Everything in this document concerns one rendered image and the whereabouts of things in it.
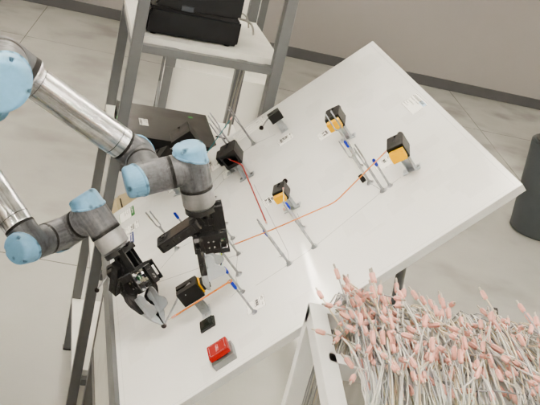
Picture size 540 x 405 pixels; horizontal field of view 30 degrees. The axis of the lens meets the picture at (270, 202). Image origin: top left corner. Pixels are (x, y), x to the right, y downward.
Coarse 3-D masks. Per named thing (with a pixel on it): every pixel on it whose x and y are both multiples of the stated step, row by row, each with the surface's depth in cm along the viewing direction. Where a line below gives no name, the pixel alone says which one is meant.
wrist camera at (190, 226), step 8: (184, 224) 231; (192, 224) 229; (200, 224) 231; (168, 232) 233; (176, 232) 230; (184, 232) 230; (192, 232) 230; (160, 240) 232; (168, 240) 230; (176, 240) 231; (160, 248) 231; (168, 248) 231
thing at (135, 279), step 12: (120, 252) 235; (132, 252) 235; (120, 264) 238; (132, 264) 234; (144, 264) 236; (120, 276) 240; (132, 276) 233; (144, 276) 237; (156, 276) 237; (132, 288) 238; (144, 288) 236
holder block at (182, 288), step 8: (192, 280) 239; (176, 288) 240; (184, 288) 238; (192, 288) 237; (200, 288) 238; (176, 296) 237; (184, 296) 237; (192, 296) 238; (200, 296) 238; (184, 304) 238
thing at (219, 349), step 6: (216, 342) 222; (222, 342) 221; (210, 348) 222; (216, 348) 220; (222, 348) 219; (228, 348) 218; (210, 354) 220; (216, 354) 218; (222, 354) 219; (210, 360) 219; (216, 360) 220
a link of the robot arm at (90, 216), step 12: (84, 192) 235; (96, 192) 237; (72, 204) 235; (84, 204) 234; (96, 204) 235; (72, 216) 237; (84, 216) 234; (96, 216) 234; (108, 216) 236; (84, 228) 236; (96, 228) 234; (108, 228) 235
